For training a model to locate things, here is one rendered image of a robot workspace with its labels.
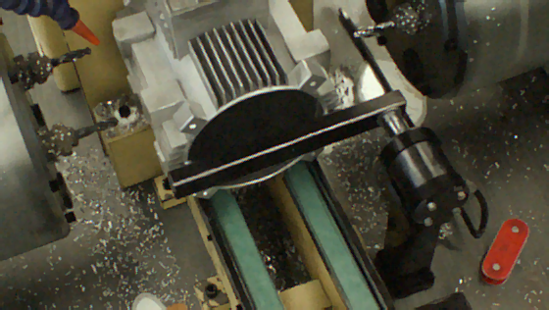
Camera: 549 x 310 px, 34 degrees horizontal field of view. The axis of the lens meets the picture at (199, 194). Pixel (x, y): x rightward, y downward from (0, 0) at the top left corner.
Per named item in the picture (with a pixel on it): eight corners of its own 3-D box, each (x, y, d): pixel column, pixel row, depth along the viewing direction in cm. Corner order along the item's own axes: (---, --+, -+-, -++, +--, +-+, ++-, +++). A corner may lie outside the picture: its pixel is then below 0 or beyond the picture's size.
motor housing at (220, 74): (127, 87, 110) (97, -26, 94) (273, 37, 112) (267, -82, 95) (180, 218, 100) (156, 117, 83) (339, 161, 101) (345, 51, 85)
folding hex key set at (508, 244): (501, 290, 104) (504, 284, 102) (474, 279, 105) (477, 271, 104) (529, 232, 107) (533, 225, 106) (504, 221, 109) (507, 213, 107)
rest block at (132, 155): (108, 155, 120) (89, 100, 109) (157, 137, 120) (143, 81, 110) (121, 190, 117) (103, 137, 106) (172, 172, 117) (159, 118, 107)
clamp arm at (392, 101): (394, 100, 95) (168, 181, 93) (396, 82, 92) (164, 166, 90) (409, 125, 93) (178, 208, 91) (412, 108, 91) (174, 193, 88)
